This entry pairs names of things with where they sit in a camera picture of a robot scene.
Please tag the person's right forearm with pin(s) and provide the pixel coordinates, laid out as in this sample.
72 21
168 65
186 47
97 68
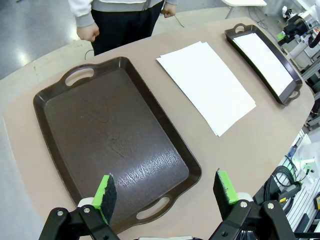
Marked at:
81 12

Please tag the person's left hand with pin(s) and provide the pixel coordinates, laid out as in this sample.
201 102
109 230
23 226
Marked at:
169 10

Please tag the white A4 paper sheet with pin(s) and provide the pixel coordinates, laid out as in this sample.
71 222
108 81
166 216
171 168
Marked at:
235 40
265 62

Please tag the white A4 paper stack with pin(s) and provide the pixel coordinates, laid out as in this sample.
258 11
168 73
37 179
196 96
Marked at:
207 87

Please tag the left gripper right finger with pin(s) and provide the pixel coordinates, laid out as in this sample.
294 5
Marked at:
250 222

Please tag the person's right hand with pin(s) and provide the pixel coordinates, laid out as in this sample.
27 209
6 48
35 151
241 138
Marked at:
87 32

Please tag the person in grey hoodie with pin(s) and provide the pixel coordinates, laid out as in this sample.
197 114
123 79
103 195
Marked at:
125 25

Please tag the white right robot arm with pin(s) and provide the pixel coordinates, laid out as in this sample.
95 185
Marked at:
312 10

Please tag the person's left forearm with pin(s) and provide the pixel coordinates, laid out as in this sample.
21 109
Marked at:
171 2

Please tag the brown plastic serving tray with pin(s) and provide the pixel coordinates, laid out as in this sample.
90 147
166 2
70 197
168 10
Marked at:
297 82
105 130

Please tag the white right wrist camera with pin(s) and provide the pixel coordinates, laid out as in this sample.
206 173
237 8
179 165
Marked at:
287 12

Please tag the white side table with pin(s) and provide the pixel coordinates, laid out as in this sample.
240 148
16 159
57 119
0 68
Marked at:
245 2

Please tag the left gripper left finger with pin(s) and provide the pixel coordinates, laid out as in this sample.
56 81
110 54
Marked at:
75 225

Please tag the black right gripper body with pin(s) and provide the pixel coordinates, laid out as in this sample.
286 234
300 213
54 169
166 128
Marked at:
294 26

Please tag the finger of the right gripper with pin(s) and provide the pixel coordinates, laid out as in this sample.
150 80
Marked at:
281 35

